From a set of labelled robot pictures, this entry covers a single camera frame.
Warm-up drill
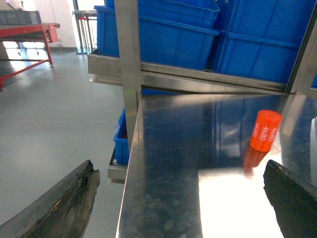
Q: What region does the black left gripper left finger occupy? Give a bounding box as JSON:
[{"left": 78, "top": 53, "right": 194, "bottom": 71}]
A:
[{"left": 0, "top": 160, "right": 100, "bottom": 238}]

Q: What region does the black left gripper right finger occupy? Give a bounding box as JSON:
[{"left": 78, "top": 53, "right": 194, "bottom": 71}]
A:
[{"left": 263, "top": 160, "right": 317, "bottom": 238}]

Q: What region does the orange cylindrical capacitor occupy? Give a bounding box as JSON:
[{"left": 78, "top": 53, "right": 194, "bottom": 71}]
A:
[{"left": 249, "top": 110, "right": 282, "bottom": 152}]

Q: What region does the blue crate lower shelf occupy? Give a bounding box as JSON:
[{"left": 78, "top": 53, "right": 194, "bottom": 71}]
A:
[{"left": 113, "top": 109, "right": 130, "bottom": 165}]

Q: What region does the stainless steel shelf rack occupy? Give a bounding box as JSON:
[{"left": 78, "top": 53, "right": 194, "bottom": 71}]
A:
[{"left": 87, "top": 0, "right": 317, "bottom": 184}]

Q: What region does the blue plastic crate right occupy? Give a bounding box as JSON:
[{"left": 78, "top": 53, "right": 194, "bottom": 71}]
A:
[{"left": 212, "top": 0, "right": 316, "bottom": 84}]

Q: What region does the blue plastic crate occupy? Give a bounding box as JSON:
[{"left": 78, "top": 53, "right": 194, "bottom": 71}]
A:
[
  {"left": 212, "top": 0, "right": 316, "bottom": 84},
  {"left": 94, "top": 0, "right": 221, "bottom": 70}
]

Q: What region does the blue plastic crate left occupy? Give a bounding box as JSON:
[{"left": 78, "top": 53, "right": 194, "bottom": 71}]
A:
[{"left": 94, "top": 0, "right": 221, "bottom": 70}]

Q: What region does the red metal frame table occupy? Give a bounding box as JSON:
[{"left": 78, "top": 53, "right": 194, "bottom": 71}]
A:
[{"left": 0, "top": 23, "right": 60, "bottom": 90}]

